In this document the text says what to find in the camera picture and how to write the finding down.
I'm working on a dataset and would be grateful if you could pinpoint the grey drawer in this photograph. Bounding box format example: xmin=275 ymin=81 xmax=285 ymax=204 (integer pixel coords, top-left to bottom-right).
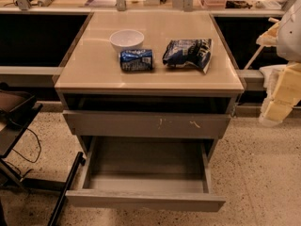
xmin=63 ymin=110 xmax=230 ymax=138
xmin=67 ymin=137 xmax=225 ymax=212

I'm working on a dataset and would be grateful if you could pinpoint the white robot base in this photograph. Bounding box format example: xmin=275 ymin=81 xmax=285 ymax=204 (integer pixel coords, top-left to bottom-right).
xmin=260 ymin=64 xmax=286 ymax=89

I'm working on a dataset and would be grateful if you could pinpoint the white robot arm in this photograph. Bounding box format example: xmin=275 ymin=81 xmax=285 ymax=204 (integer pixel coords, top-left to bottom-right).
xmin=256 ymin=0 xmax=301 ymax=126

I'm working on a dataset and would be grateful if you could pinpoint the beige drawer cabinet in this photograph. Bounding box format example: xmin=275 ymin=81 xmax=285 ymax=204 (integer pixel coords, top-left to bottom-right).
xmin=55 ymin=10 xmax=244 ymax=153

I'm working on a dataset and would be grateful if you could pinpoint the white stick with tip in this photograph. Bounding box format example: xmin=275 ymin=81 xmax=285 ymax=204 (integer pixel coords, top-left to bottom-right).
xmin=244 ymin=45 xmax=264 ymax=70

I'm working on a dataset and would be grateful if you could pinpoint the blue chip bag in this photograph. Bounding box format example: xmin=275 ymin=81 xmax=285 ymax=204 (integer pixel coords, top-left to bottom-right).
xmin=163 ymin=39 xmax=213 ymax=73

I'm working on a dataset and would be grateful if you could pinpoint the blue soda can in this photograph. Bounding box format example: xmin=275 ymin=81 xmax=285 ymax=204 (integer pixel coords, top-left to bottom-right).
xmin=119 ymin=49 xmax=153 ymax=72

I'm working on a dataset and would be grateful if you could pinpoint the white bowl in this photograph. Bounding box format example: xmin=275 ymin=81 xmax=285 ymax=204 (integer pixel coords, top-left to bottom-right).
xmin=109 ymin=29 xmax=144 ymax=53

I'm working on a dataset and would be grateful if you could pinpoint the black metal bar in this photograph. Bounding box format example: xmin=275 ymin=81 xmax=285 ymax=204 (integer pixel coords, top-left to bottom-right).
xmin=47 ymin=152 xmax=86 ymax=226

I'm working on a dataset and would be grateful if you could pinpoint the black side cart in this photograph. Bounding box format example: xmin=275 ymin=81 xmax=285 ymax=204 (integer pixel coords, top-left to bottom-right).
xmin=0 ymin=82 xmax=42 ymax=190

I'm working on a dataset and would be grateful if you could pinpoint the black cable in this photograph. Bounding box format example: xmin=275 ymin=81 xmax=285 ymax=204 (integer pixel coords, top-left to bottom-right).
xmin=8 ymin=127 xmax=42 ymax=164

